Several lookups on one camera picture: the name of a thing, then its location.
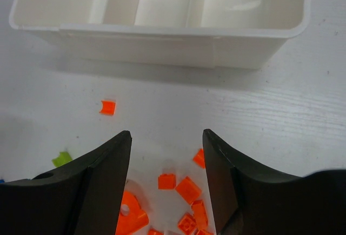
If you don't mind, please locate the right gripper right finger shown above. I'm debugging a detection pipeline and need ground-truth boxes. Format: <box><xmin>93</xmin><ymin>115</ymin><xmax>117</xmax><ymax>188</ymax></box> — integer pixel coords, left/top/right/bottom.
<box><xmin>203</xmin><ymin>129</ymin><xmax>345</xmax><ymax>234</ymax></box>

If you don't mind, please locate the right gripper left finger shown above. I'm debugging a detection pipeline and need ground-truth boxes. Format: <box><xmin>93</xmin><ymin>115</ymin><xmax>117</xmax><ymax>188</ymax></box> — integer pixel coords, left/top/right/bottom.
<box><xmin>1</xmin><ymin>131</ymin><xmax>132</xmax><ymax>234</ymax></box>

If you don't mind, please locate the upper orange round lego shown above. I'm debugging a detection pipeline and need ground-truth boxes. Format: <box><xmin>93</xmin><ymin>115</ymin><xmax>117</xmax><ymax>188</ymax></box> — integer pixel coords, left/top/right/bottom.
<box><xmin>115</xmin><ymin>190</ymin><xmax>149</xmax><ymax>235</ymax></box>

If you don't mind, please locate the orange lego near container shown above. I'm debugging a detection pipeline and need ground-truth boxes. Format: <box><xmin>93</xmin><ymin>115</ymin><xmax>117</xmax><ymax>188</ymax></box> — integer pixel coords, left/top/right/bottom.
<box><xmin>192</xmin><ymin>149</ymin><xmax>205</xmax><ymax>169</ymax></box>

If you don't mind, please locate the lone orange lego brick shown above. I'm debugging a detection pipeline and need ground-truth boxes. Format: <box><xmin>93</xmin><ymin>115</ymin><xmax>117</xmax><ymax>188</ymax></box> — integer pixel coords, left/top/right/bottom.
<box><xmin>99</xmin><ymin>100</ymin><xmax>116</xmax><ymax>116</ymax></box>

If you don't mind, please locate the white three-compartment container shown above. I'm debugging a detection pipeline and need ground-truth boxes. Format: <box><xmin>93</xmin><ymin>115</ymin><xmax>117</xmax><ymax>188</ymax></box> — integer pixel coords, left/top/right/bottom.
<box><xmin>9</xmin><ymin>0</ymin><xmax>311</xmax><ymax>70</ymax></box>

